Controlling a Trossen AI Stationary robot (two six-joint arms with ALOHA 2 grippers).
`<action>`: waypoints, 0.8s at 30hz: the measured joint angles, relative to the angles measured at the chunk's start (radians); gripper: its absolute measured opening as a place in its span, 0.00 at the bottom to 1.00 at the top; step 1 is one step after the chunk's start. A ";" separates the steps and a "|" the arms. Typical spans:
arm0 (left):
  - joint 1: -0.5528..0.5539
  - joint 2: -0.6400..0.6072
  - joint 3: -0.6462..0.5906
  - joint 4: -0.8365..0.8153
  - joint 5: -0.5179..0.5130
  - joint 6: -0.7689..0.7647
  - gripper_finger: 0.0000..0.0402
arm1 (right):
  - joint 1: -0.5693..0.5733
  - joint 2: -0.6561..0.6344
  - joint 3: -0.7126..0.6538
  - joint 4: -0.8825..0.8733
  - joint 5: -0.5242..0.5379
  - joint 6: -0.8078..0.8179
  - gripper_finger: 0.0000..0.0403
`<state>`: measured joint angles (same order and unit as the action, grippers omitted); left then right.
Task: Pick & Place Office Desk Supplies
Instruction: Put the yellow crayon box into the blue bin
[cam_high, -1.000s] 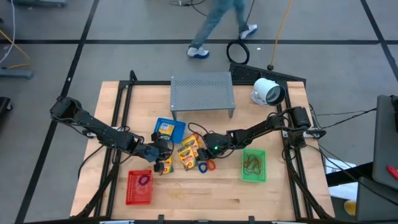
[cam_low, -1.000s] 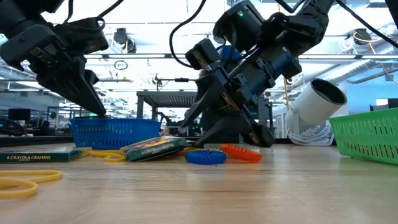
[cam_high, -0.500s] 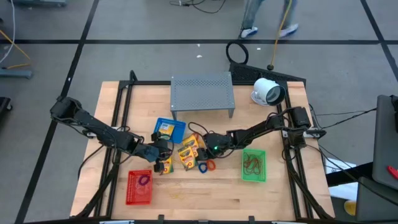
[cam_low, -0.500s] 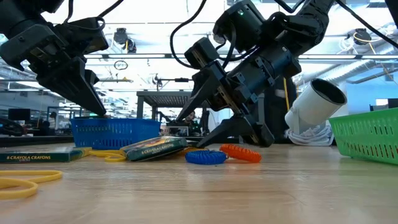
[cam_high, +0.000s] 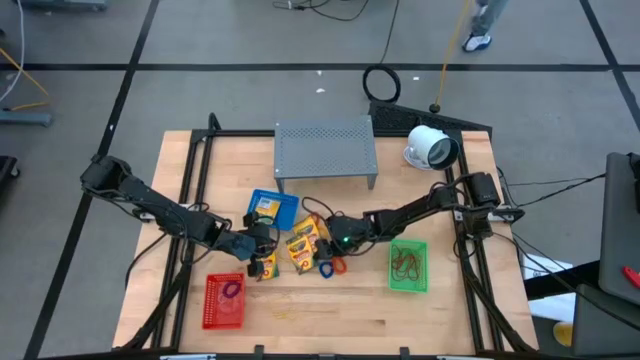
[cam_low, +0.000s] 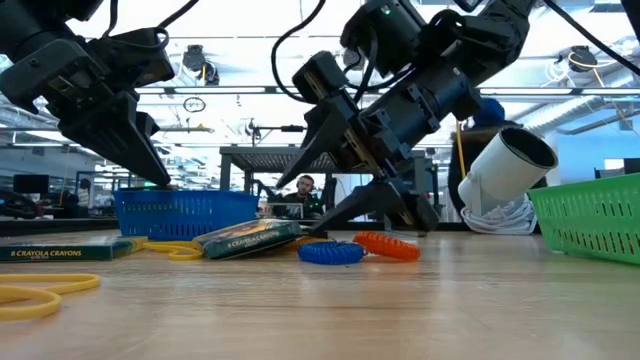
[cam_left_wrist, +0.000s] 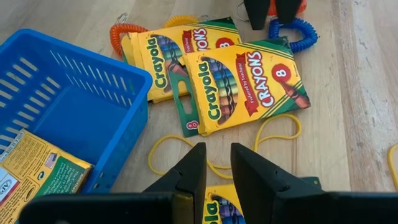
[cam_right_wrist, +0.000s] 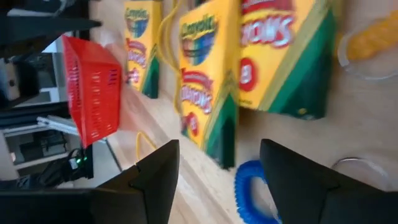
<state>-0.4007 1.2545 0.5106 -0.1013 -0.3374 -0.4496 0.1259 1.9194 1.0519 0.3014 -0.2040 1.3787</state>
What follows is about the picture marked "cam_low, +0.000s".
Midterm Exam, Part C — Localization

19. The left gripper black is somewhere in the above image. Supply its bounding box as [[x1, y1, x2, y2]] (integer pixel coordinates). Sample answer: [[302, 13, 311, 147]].
[[0, 38, 172, 188]]

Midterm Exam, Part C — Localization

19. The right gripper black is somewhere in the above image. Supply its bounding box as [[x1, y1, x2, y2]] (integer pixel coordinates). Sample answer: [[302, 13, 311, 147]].
[[276, 58, 484, 239]]

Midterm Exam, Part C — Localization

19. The orange spiral coil wristband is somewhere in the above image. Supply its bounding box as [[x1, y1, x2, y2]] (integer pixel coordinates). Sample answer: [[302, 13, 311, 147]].
[[352, 230, 422, 262]]

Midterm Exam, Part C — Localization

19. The blue spiral coil wristband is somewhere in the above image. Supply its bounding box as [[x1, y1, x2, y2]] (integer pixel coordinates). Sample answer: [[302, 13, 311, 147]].
[[297, 240, 366, 266]]

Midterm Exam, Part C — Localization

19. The blue plastic basket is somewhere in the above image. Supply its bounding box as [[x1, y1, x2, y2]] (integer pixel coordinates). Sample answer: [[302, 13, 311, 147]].
[[112, 188, 260, 242]]

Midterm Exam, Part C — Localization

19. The Crayola crayon box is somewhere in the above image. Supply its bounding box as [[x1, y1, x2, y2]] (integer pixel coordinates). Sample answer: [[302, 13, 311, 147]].
[[0, 235, 150, 263], [193, 218, 304, 261]]

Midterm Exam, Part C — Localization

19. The yellow rubber band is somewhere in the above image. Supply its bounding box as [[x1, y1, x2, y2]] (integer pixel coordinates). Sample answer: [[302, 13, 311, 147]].
[[0, 272, 102, 323], [142, 240, 205, 262]]

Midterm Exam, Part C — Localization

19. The long ceiling light bar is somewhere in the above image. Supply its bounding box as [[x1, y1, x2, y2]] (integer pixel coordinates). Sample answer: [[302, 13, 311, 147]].
[[134, 85, 640, 97]]

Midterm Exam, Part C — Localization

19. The grey perforated metal shelf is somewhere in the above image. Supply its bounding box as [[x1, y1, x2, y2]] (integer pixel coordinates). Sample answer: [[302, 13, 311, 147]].
[[218, 145, 429, 238]]

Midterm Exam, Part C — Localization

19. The white crumpled cloth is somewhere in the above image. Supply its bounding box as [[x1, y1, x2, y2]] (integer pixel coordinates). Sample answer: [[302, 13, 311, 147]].
[[460, 201, 539, 236]]

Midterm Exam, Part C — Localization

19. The green plastic basket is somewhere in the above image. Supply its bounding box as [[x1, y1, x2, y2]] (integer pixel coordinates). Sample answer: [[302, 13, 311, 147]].
[[527, 173, 640, 266]]

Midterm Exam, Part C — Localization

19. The black hanging cable loop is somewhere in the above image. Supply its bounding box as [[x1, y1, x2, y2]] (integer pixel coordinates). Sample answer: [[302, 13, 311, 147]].
[[182, 95, 208, 114]]

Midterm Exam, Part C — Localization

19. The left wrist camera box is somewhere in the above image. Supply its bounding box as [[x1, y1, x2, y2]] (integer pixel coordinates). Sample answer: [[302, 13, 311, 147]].
[[92, 27, 176, 89]]

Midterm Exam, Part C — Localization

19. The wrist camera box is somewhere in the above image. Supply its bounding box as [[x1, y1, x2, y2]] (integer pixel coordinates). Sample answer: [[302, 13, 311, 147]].
[[92, 27, 176, 89], [292, 49, 350, 105]]

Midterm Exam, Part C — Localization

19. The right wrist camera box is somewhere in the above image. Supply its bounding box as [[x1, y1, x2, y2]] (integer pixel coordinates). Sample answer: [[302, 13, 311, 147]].
[[292, 49, 350, 105]]

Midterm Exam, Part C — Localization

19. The yellow hanging cord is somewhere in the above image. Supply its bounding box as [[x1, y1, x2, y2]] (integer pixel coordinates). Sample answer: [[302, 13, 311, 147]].
[[454, 121, 465, 179]]

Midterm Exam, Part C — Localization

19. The silver ventilation duct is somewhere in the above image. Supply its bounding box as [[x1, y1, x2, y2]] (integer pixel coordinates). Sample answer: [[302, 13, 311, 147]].
[[514, 74, 640, 135]]

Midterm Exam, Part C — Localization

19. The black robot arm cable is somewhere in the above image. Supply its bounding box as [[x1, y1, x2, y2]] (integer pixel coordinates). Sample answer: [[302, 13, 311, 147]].
[[542, 0, 640, 76]]

